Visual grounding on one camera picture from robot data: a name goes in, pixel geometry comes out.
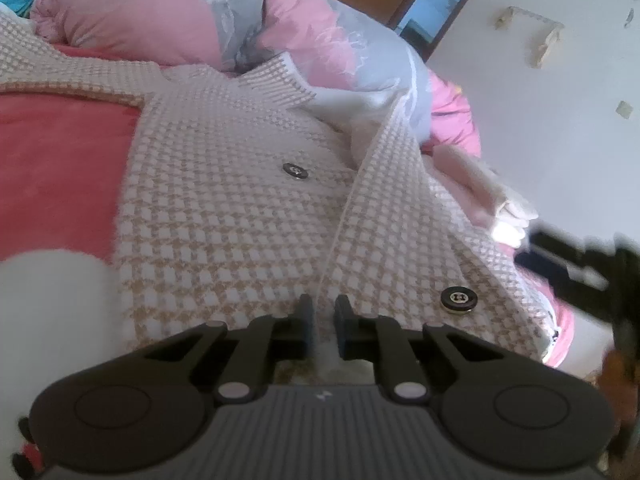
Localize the beige white houndstooth coat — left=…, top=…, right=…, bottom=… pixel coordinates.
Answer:
left=1, top=16, right=555, bottom=361

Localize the black coat button lower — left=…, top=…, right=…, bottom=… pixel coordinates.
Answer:
left=439, top=286, right=478, bottom=314

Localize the black coat button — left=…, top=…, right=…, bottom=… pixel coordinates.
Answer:
left=282, top=162, right=309, bottom=180
left=439, top=286, right=478, bottom=314

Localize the folded cream blanket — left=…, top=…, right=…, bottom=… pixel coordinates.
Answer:
left=425, top=145, right=538, bottom=249

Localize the black coat button upper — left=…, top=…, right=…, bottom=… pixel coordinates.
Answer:
left=282, top=162, right=309, bottom=180

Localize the red pink bed sheet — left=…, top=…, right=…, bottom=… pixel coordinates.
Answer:
left=0, top=41, right=144, bottom=264

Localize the pink grey floral duvet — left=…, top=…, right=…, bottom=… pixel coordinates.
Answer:
left=30, top=0, right=480, bottom=155

